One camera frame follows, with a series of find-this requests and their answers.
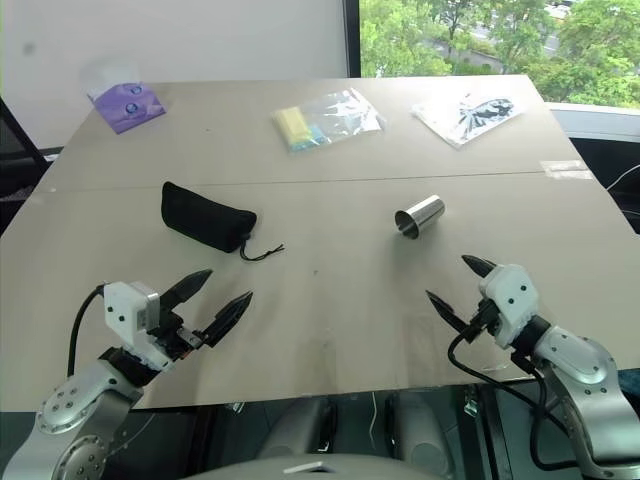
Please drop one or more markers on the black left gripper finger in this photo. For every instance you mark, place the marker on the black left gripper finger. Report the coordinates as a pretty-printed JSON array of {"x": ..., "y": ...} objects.
[
  {"x": 190, "y": 286},
  {"x": 227, "y": 315}
]

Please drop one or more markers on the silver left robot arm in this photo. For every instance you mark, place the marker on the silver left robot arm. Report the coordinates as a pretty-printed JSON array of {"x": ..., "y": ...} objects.
[{"x": 75, "y": 395}]

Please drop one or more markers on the blue sponge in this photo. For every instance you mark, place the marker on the blue sponge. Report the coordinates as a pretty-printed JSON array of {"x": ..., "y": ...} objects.
[{"x": 317, "y": 136}]

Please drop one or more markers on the purple tissue pack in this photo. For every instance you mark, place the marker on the purple tissue pack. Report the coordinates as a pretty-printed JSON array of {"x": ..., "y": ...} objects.
[{"x": 125, "y": 107}]

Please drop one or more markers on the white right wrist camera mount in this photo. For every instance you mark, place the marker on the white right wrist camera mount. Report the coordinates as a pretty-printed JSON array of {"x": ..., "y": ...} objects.
[{"x": 515, "y": 295}]

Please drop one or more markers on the grey robot torso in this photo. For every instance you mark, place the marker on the grey robot torso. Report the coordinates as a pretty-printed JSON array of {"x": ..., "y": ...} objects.
[{"x": 350, "y": 467}]

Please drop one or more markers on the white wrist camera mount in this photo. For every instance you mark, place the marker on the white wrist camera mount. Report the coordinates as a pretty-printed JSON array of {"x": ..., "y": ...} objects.
[
  {"x": 515, "y": 295},
  {"x": 122, "y": 305}
]

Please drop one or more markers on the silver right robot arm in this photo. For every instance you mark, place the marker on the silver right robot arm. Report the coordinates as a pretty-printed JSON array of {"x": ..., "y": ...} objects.
[{"x": 580, "y": 365}]

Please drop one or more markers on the stainless steel cup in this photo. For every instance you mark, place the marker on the stainless steel cup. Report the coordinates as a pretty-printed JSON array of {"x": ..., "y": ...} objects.
[{"x": 425, "y": 215}]

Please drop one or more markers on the clear plastic zip bag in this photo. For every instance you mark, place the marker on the clear plastic zip bag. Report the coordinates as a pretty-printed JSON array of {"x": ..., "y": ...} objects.
[{"x": 345, "y": 115}]

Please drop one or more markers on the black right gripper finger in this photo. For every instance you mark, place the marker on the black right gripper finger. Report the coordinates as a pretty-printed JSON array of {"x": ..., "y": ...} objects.
[
  {"x": 450, "y": 310},
  {"x": 481, "y": 266}
]

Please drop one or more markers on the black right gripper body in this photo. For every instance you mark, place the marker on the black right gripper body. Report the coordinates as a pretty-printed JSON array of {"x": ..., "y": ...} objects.
[{"x": 482, "y": 317}]

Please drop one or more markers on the white printed plastic bag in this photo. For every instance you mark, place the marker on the white printed plastic bag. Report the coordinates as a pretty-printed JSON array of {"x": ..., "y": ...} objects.
[{"x": 450, "y": 125}]

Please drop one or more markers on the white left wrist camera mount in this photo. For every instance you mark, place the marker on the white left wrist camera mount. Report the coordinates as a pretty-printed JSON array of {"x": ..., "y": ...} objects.
[{"x": 122, "y": 305}]

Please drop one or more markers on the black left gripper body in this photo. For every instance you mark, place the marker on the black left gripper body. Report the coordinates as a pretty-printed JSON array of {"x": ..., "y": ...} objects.
[{"x": 175, "y": 332}]

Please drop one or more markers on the clear tape strip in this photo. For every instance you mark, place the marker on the clear tape strip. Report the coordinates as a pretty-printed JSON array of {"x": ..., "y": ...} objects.
[{"x": 562, "y": 168}]

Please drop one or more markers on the yellow sponge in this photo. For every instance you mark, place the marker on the yellow sponge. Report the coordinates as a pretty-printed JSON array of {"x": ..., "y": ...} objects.
[{"x": 292, "y": 125}]

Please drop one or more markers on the black window frame post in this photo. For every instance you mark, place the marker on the black window frame post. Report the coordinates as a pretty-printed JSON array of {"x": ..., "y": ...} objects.
[{"x": 351, "y": 35}]

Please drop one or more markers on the metal table bracket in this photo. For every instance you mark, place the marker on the metal table bracket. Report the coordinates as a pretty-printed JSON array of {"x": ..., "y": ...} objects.
[{"x": 470, "y": 401}]

